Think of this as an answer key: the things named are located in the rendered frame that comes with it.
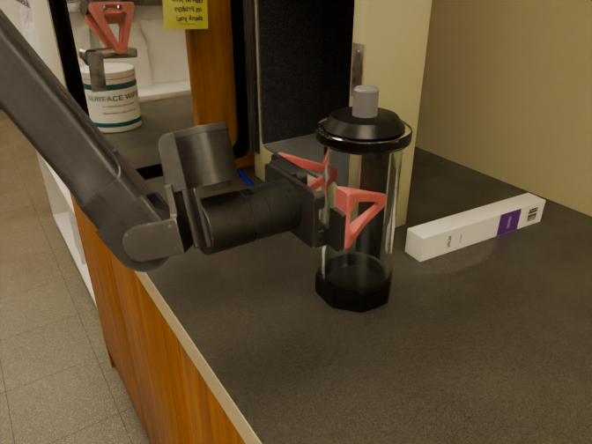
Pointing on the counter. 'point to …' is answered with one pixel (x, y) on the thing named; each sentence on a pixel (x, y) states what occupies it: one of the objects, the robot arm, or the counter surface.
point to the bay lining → (302, 63)
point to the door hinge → (252, 74)
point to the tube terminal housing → (385, 71)
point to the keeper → (357, 66)
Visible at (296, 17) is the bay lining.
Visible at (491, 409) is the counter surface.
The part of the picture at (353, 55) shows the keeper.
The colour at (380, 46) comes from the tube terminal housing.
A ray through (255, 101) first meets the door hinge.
